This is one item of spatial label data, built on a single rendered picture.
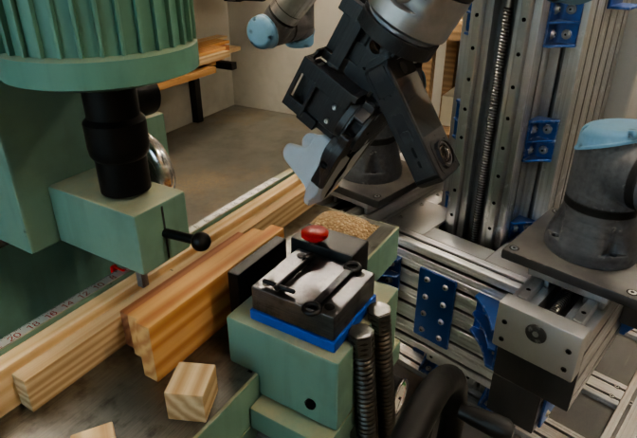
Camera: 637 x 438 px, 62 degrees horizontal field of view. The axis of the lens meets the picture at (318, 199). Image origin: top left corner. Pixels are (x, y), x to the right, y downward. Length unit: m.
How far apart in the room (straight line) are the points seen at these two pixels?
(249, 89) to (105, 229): 4.06
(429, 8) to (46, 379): 0.49
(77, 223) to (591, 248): 0.77
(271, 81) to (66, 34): 4.02
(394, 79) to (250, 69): 4.12
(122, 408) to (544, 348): 0.64
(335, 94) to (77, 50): 0.21
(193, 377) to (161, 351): 0.05
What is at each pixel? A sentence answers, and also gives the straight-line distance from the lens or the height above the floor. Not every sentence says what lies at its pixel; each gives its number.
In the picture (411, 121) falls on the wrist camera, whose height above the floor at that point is 1.17.
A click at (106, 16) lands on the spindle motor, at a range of 0.47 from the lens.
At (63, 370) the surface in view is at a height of 0.92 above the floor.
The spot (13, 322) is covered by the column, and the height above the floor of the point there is 0.87.
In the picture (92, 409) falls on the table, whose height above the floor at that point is 0.90.
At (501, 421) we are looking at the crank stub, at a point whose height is 0.86.
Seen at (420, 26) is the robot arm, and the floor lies 1.25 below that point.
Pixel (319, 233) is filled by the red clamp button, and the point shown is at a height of 1.02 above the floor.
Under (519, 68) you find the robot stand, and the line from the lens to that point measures 1.06.
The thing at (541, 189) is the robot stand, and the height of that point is 0.84.
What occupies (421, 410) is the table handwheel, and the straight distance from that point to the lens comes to 0.49.
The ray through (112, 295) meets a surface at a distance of 0.65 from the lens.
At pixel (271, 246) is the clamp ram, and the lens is 0.61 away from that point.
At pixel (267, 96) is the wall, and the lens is 4.52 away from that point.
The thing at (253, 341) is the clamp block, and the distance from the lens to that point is 0.56.
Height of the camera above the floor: 1.31
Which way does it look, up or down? 26 degrees down
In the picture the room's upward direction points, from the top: straight up
